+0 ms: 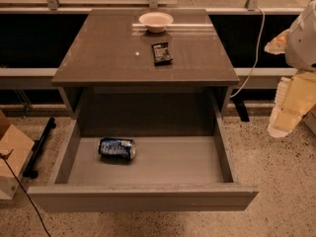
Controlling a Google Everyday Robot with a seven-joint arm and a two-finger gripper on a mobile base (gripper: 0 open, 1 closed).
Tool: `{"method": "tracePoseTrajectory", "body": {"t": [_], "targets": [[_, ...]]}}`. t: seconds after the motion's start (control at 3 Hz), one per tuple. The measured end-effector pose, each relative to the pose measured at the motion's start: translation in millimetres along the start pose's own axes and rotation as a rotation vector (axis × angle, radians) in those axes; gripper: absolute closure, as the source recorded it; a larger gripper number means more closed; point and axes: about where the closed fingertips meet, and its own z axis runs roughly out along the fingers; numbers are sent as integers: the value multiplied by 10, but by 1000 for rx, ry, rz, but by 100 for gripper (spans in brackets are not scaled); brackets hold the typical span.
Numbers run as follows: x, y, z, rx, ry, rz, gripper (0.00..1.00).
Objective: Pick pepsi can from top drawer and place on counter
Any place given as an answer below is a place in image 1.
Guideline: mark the white bowl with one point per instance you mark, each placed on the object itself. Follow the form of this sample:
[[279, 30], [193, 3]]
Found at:
[[156, 22]]

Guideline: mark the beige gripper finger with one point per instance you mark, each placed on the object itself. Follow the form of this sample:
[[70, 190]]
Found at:
[[277, 45], [295, 97]]

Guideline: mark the black snack packet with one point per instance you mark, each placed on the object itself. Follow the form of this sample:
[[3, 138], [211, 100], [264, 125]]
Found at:
[[161, 53]]

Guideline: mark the blue pepsi can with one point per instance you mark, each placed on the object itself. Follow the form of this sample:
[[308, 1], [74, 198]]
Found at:
[[117, 147]]

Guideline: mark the open grey top drawer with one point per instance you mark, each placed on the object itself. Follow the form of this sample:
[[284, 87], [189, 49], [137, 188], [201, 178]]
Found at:
[[168, 173]]

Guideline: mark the black bar on floor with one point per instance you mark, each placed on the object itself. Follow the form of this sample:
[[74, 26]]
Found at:
[[30, 171]]

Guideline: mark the grey cabinet with counter top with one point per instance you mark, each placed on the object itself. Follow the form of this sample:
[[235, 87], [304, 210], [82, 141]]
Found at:
[[112, 87]]

